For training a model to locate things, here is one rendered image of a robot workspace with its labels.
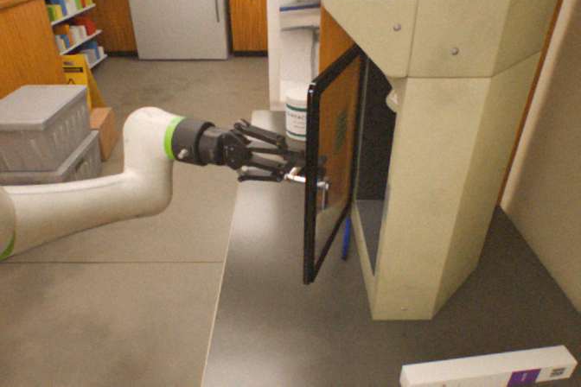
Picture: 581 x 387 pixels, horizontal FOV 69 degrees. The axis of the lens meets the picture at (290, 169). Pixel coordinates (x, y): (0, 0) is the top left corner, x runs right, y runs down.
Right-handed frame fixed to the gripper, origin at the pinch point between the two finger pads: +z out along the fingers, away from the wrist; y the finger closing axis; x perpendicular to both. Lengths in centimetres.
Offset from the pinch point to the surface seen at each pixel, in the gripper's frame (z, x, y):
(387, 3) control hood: 14.0, -9.6, 30.3
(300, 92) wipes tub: -24, 62, -11
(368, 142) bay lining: 8.1, 18.9, -3.0
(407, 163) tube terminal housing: 19.0, -7.3, 8.0
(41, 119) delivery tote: -181, 80, -54
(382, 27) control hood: 13.7, -9.7, 27.5
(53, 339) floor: -119, 9, -120
